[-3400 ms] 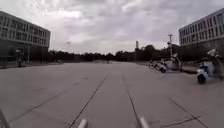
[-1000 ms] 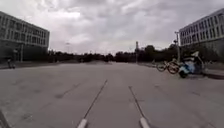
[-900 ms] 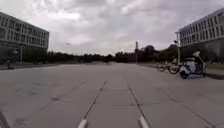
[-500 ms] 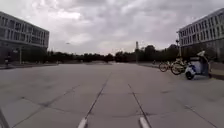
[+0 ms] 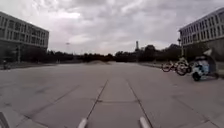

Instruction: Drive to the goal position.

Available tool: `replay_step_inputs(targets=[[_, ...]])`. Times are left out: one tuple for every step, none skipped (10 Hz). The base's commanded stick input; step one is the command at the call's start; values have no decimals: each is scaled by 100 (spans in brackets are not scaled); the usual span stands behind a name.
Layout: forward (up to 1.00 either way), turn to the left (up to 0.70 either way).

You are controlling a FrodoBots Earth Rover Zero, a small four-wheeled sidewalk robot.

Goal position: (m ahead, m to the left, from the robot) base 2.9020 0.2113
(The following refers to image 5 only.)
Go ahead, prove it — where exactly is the row of trees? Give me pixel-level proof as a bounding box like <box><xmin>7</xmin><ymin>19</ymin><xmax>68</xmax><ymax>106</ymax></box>
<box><xmin>19</xmin><ymin>43</ymin><xmax>210</xmax><ymax>64</ymax></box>

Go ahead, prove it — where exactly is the grey concrete slab plaza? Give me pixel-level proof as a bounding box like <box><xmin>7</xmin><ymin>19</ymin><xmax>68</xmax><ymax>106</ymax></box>
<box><xmin>0</xmin><ymin>61</ymin><xmax>224</xmax><ymax>128</ymax></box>

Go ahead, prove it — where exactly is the distant tower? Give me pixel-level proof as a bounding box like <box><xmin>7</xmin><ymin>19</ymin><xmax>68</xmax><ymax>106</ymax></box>
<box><xmin>134</xmin><ymin>40</ymin><xmax>140</xmax><ymax>53</ymax></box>

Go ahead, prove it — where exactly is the orange bicycle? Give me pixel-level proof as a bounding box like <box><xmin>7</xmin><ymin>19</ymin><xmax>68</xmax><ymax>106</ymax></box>
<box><xmin>161</xmin><ymin>60</ymin><xmax>178</xmax><ymax>73</ymax></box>

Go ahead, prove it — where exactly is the robot's own part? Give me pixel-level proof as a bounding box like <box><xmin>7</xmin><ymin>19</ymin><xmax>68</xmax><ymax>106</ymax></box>
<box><xmin>138</xmin><ymin>116</ymin><xmax>152</xmax><ymax>128</ymax></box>
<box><xmin>77</xmin><ymin>118</ymin><xmax>89</xmax><ymax>128</ymax></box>

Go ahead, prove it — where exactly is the lamp pole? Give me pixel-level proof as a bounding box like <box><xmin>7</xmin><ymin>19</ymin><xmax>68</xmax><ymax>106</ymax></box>
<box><xmin>177</xmin><ymin>37</ymin><xmax>185</xmax><ymax>60</ymax></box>

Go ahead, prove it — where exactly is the white and blue scooter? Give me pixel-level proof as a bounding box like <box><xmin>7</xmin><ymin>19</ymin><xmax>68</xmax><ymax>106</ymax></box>
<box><xmin>191</xmin><ymin>49</ymin><xmax>220</xmax><ymax>82</ymax></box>

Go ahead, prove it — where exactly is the dark glass-fronted building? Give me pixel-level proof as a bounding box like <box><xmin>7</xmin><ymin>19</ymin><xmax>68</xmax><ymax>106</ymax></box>
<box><xmin>0</xmin><ymin>10</ymin><xmax>50</xmax><ymax>63</ymax></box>

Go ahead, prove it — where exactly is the pale building with window rows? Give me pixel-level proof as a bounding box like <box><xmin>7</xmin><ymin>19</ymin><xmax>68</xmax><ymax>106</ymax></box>
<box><xmin>178</xmin><ymin>7</ymin><xmax>224</xmax><ymax>56</ymax></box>

